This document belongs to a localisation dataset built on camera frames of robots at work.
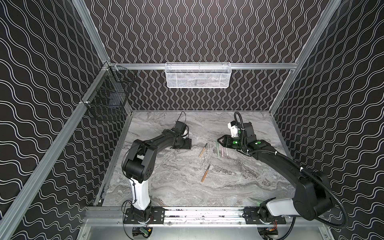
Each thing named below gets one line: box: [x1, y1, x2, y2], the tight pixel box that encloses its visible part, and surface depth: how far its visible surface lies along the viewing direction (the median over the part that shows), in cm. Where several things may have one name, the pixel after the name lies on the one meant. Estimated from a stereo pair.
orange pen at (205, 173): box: [201, 163, 211, 183], surface depth 90 cm
